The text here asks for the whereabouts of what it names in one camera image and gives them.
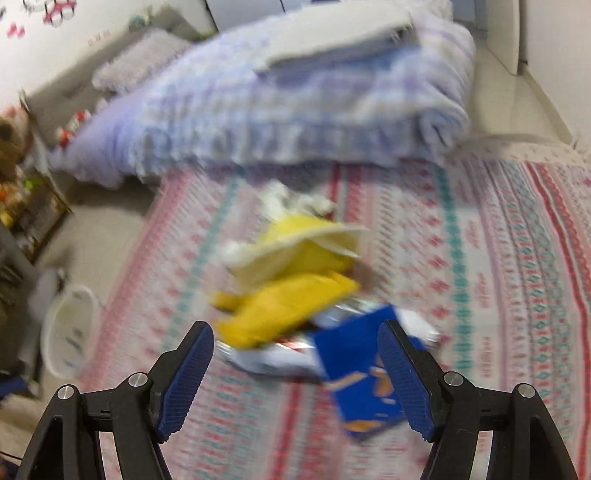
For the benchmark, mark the white blue wardrobe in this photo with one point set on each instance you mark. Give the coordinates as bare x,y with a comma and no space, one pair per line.
240,11

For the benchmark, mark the white plastic bucket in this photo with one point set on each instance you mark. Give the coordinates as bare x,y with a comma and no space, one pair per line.
87,307

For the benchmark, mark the white tissue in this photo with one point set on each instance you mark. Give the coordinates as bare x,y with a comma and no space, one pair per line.
286,201

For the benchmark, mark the purple bed sheet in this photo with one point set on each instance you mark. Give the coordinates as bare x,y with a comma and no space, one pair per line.
101,143

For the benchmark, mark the checked ruffled pillow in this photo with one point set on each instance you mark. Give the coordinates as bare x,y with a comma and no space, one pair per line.
138,60

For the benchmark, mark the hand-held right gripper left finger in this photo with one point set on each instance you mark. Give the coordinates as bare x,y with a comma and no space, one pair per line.
184,378

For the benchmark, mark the red white plush toy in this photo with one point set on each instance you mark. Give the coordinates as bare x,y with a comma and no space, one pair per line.
74,125

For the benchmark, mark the folded grey sheets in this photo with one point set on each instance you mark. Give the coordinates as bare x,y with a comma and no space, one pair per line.
332,32

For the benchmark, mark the yellow white paper box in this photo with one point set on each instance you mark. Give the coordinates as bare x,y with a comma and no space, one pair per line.
300,249

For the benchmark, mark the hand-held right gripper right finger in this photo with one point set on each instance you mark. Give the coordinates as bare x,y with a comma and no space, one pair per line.
406,378

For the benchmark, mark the white snack wrapper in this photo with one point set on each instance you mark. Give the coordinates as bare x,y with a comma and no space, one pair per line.
268,364

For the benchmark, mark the pink wall sticker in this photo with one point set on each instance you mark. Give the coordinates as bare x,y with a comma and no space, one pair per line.
60,11

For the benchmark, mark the white door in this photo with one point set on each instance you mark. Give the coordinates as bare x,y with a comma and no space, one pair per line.
503,32

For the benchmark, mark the wooden bedside shelf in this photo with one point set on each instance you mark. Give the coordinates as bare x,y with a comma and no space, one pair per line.
46,217

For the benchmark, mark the red teal patterned bedspread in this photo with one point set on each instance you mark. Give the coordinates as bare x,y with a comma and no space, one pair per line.
485,277

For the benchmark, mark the checked ruffled blanket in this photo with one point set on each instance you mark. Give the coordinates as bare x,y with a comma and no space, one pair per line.
323,110

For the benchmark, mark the grey headboard cushion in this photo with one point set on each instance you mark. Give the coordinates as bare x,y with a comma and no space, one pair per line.
60,97

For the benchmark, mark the brown fleece coat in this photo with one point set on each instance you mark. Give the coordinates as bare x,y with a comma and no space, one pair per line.
9,147

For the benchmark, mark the yellow plastic bag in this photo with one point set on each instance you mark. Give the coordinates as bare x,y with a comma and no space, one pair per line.
277,309

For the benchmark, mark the blue snack packet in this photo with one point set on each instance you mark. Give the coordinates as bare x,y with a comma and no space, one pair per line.
355,364

